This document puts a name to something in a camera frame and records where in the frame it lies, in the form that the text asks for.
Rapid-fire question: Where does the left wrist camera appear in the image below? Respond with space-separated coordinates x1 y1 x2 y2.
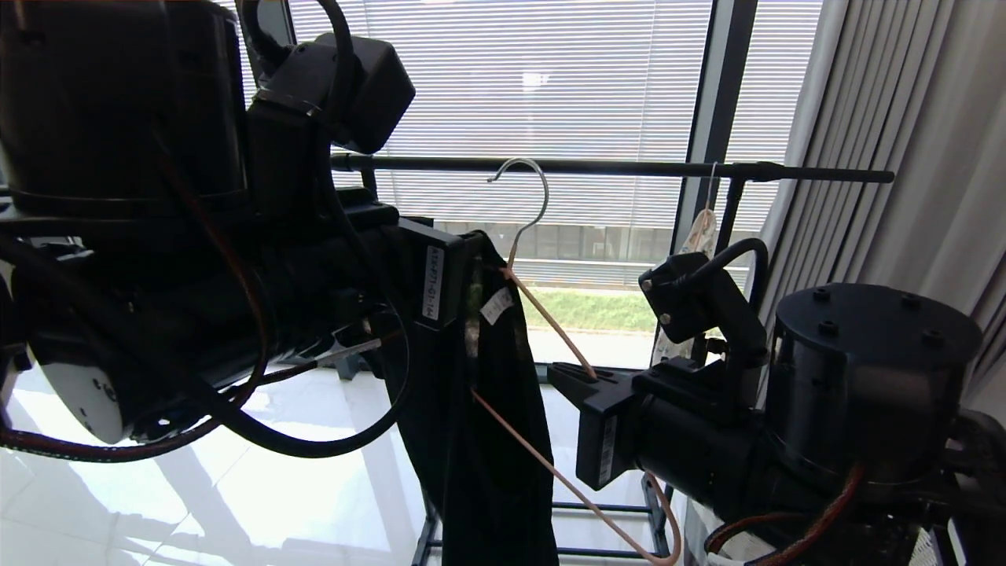
397 219 470 329

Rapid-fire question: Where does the black cable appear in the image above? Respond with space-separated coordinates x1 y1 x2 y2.
0 236 411 461
684 237 771 311

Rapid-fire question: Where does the cream printed garment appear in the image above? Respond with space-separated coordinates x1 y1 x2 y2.
651 208 720 364

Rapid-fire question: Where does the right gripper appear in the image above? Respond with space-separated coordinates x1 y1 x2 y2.
576 377 759 512

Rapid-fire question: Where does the window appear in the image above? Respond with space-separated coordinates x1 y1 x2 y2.
212 0 826 370

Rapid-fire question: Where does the brown curtain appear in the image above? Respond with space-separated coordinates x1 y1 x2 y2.
754 0 1006 425

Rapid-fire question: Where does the black clothes rack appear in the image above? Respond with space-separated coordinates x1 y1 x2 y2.
330 153 895 566

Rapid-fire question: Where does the black garment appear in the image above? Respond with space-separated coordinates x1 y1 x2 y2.
376 228 560 566

